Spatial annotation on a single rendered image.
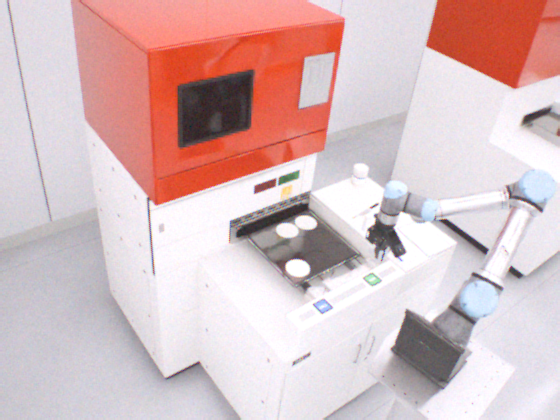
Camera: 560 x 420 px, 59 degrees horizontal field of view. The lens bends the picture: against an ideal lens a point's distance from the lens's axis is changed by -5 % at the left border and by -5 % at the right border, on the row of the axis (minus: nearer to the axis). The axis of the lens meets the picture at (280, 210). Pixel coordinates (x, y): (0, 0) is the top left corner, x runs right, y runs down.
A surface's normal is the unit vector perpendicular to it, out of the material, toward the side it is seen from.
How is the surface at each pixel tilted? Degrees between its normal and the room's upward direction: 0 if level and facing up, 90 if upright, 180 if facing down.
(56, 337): 0
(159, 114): 90
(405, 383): 0
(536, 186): 40
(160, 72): 90
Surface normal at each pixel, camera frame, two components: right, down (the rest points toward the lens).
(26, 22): 0.59, 0.54
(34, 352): 0.10, -0.78
